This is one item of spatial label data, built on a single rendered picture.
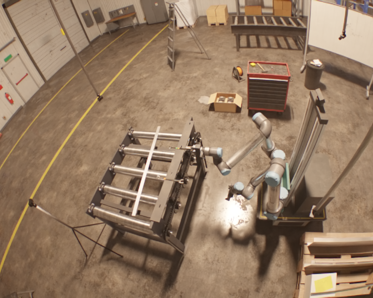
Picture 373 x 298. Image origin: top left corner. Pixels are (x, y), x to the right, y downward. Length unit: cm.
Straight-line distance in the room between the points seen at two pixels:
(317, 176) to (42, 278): 439
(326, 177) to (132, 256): 265
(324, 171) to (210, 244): 167
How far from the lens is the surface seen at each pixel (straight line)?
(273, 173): 153
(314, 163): 241
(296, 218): 262
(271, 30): 633
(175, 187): 207
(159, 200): 178
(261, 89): 360
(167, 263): 283
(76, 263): 355
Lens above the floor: 269
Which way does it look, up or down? 49 degrees down
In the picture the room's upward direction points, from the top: 18 degrees counter-clockwise
